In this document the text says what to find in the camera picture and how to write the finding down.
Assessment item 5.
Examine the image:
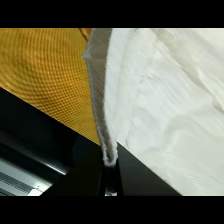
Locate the silver frame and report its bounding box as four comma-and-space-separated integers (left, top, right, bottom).
0, 156, 54, 197

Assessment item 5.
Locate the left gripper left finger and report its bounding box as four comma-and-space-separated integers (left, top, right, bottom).
53, 135, 108, 197

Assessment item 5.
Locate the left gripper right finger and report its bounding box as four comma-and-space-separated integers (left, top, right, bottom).
115, 141, 181, 197

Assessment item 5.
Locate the white garment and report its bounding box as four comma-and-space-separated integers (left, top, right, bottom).
81, 27, 224, 197

